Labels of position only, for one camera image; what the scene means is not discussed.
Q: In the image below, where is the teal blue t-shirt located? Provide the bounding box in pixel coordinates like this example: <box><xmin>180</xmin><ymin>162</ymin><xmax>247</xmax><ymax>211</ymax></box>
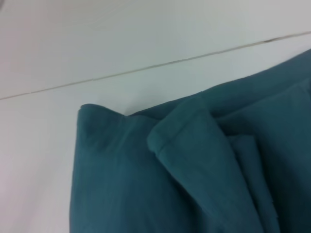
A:
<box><xmin>69</xmin><ymin>48</ymin><xmax>311</xmax><ymax>233</ymax></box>

